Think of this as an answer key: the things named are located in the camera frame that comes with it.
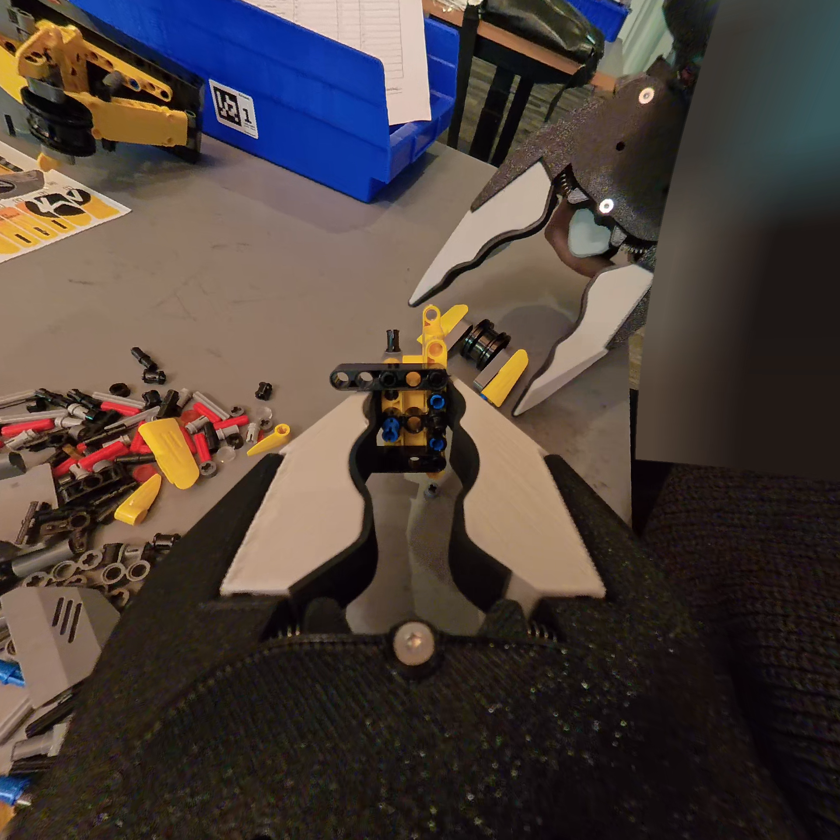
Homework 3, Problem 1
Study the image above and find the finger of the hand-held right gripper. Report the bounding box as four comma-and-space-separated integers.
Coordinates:
408, 159, 559, 309
512, 264, 655, 417

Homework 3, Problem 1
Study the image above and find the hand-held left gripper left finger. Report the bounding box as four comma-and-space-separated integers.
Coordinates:
220, 392, 382, 605

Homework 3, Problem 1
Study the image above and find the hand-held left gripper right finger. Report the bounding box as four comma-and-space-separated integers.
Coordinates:
449, 379, 606, 616

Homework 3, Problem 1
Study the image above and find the yellow black brick assembly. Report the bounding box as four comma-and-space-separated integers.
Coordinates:
330, 305, 455, 478

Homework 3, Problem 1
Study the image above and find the person's right hand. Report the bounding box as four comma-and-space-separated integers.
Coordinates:
546, 197, 618, 278

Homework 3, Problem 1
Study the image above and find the black wheel hub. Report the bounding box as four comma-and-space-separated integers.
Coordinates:
459, 319, 511, 363

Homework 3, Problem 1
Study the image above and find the wooden table with black legs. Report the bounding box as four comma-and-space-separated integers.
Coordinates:
423, 0, 619, 166

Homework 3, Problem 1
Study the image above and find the blue storage bin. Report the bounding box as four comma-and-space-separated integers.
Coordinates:
567, 0, 632, 26

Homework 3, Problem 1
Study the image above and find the black bag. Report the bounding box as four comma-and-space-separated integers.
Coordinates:
478, 0, 606, 68

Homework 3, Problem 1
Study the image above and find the large yellow curved panel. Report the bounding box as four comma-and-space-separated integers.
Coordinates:
138, 419, 201, 491

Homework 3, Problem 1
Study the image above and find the white printed paper sheet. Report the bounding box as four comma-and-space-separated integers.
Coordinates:
243, 0, 433, 126

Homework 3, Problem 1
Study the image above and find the pile of mixed brick parts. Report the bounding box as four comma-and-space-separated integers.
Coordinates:
0, 346, 293, 815

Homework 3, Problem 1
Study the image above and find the blue plastic bin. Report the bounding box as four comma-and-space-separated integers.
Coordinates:
69, 0, 460, 204

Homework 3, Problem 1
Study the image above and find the grey panel with black stripes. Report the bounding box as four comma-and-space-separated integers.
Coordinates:
0, 584, 122, 710

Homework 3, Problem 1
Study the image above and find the yellow grey sticker sheet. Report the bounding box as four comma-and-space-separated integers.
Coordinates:
0, 140, 132, 265

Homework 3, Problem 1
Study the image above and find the yellow black brick model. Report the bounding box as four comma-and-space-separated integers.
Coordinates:
0, 0, 206, 166

